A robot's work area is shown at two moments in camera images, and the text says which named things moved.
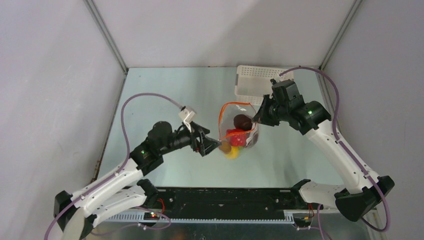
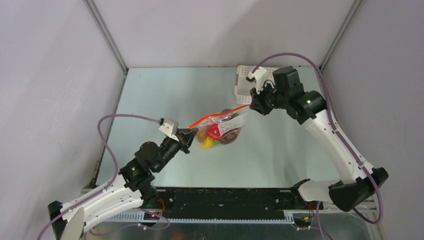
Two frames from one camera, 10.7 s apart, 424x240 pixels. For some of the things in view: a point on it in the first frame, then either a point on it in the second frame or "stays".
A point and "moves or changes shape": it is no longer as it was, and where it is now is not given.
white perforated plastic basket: (252, 83) stays
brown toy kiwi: (225, 147) moves or changes shape
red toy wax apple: (237, 137) → (213, 131)
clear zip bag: (237, 131) moves or changes shape
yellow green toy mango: (234, 153) moves or changes shape
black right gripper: (267, 110) → (257, 103)
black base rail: (226, 202) stays
